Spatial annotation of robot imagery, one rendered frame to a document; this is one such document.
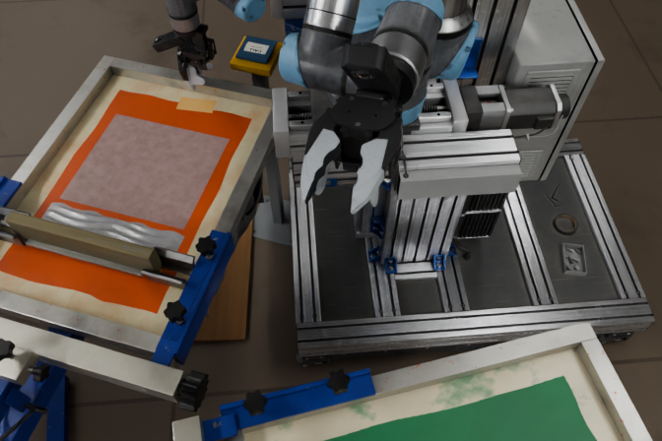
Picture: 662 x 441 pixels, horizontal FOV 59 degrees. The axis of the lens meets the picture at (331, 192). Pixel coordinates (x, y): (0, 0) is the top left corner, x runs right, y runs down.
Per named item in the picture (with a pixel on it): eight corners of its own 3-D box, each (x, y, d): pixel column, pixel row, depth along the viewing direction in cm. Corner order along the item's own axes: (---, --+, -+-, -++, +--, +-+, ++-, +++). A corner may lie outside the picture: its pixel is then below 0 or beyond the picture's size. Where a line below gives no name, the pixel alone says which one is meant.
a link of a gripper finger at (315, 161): (312, 228, 64) (355, 169, 68) (303, 195, 59) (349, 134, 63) (290, 218, 65) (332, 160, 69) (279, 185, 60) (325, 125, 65)
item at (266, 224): (264, 195, 264) (235, 22, 186) (310, 207, 261) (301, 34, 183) (246, 235, 252) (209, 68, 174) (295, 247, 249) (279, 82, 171)
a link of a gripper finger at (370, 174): (383, 239, 62) (390, 171, 67) (379, 206, 57) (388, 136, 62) (354, 237, 62) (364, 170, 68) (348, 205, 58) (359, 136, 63)
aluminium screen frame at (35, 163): (108, 64, 176) (103, 54, 173) (293, 102, 167) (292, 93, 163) (-62, 294, 132) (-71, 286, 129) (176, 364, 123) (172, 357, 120)
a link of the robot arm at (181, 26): (163, 18, 146) (176, -2, 151) (166, 32, 150) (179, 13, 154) (190, 23, 145) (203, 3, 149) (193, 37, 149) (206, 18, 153)
